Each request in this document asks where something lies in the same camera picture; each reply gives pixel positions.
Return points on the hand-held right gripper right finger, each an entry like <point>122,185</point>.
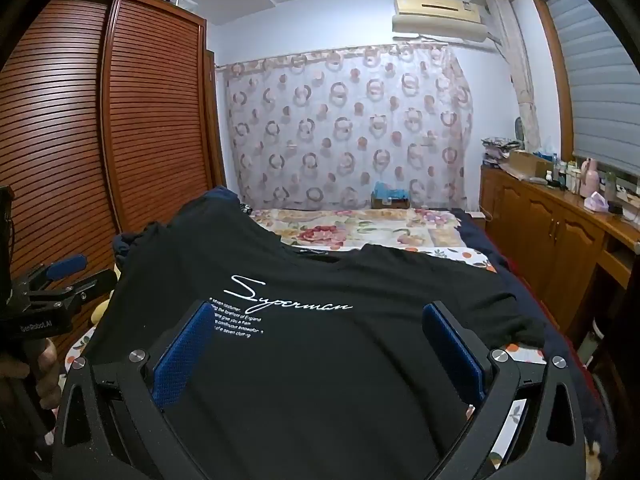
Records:
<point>452,355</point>

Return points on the wooden sideboard cabinet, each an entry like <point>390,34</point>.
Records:
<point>540,225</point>

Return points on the clear plastic storage box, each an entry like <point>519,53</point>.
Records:
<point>182,2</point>

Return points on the orange-print bed sheet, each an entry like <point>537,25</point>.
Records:
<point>522,355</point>

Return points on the navy cloth with patterned trim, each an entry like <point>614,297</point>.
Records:
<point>122,247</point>

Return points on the black printed t-shirt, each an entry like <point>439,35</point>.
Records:
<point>300,360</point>

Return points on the yellow plush toy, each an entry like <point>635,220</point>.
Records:
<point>105,305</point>

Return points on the blue tissue pack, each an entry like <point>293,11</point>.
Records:
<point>545,152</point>

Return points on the person's left hand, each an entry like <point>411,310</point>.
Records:
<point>46,365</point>

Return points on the green bottle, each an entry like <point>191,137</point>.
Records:
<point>610,185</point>

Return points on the lavender tissue holder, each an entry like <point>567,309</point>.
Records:
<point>596,204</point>

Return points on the pile of folded clothes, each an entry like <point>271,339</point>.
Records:
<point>500,147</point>

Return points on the brown slatted wooden wardrobe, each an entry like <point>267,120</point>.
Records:
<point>150,110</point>

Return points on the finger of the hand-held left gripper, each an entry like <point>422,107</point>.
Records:
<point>95,282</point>
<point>70,266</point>

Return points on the grey window blind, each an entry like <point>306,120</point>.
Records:
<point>600,85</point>

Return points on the pink bottle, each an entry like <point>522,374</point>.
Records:
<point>590,180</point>

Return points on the row of toiletry bottles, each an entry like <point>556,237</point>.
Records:
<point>562,177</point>

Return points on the navy blanket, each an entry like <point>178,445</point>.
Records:
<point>550,320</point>

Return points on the tied floral window curtain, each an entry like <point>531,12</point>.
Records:
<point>520,85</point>

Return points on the blue box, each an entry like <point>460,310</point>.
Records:
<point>390,195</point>

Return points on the beige wall air conditioner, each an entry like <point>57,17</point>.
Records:
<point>435,15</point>

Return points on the small grey fan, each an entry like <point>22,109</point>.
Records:
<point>520,132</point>

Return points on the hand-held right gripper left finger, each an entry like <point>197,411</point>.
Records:
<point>180,355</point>

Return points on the wooden window frame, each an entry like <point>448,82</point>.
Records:
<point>550,60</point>

